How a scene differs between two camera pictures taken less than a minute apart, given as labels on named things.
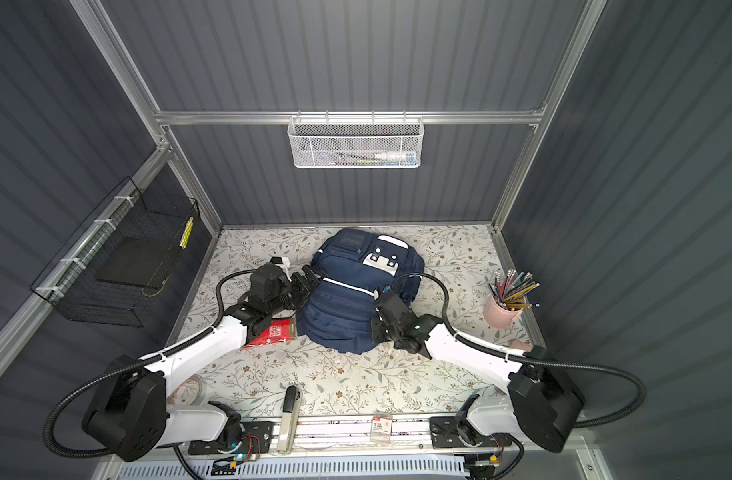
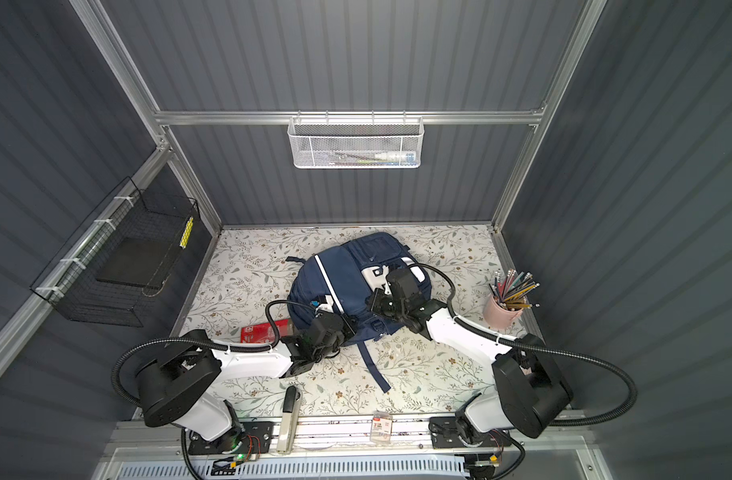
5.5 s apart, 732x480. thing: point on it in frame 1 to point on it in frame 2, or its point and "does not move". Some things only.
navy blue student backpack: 356,264 does not move
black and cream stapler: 288,420 does not move
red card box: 279,330 does not move
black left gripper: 305,289 to 348,328
